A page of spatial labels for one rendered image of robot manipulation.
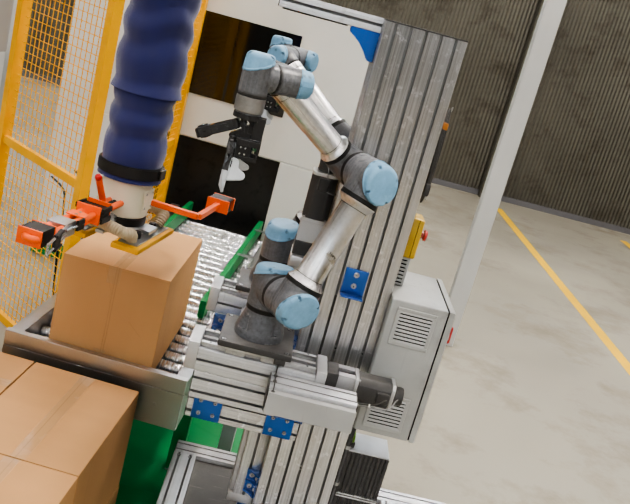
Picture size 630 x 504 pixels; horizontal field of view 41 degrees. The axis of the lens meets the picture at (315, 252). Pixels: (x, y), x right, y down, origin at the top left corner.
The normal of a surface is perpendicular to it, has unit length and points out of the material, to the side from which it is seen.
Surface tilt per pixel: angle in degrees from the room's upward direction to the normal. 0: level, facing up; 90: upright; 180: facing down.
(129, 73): 102
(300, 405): 90
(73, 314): 90
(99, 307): 90
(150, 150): 76
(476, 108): 90
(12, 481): 0
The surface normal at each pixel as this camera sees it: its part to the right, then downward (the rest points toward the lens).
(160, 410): -0.11, 0.26
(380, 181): 0.54, 0.25
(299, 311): 0.40, 0.47
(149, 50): 0.03, 0.01
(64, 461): 0.25, -0.93
